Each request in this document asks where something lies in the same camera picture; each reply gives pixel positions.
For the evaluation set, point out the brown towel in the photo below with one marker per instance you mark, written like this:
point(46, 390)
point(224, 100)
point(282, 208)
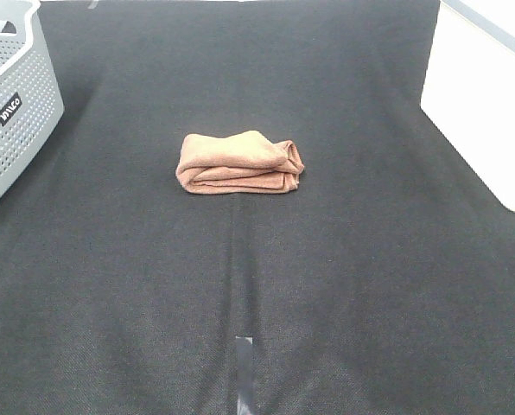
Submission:
point(243, 163)

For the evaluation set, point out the grey tape strip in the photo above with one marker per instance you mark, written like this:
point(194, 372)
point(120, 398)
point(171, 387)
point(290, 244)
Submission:
point(245, 376)

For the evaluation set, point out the white woven basket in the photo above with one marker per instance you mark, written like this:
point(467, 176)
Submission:
point(469, 88)

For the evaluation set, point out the grey perforated basket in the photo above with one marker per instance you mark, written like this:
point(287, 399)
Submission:
point(30, 101)

